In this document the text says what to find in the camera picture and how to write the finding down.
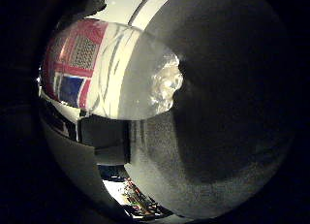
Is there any clear plastic water bottle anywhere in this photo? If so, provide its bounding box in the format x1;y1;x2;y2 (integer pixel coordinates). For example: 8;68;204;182
40;17;184;122

